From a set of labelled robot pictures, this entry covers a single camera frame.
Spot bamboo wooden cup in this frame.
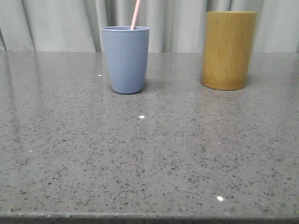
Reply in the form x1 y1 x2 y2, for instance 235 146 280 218
201 11 257 91

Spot grey-white curtain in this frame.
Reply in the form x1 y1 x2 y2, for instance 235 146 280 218
0 0 299 53

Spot pink chopstick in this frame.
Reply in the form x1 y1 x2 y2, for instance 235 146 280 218
130 0 141 30

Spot blue plastic cup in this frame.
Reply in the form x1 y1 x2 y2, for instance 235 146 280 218
101 26 150 94

